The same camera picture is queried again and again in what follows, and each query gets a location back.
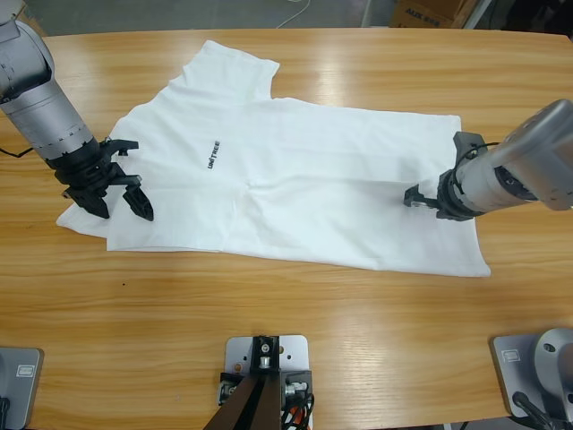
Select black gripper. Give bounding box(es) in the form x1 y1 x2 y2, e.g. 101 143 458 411
404 166 475 224
47 138 156 224

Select white Unitree t-shirt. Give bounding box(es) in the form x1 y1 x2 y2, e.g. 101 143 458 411
56 39 493 279

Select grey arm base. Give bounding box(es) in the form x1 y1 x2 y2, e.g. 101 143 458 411
0 347 45 430
491 328 573 422

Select brown cardboard box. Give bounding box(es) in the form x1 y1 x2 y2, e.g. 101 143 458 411
389 0 480 29

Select white mounting block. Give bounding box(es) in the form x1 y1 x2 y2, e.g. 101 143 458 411
223 333 317 430

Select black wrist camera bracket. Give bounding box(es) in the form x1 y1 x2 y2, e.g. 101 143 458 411
103 137 141 159
452 130 484 169

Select white metal frame bar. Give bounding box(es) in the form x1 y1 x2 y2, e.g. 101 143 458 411
463 0 496 29

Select black corner bracket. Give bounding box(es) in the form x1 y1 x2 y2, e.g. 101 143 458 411
281 370 314 409
218 370 245 407

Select white floor cable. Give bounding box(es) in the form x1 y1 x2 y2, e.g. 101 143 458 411
276 0 314 29

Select orange and black cables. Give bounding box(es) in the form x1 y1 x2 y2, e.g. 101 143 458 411
280 393 317 430

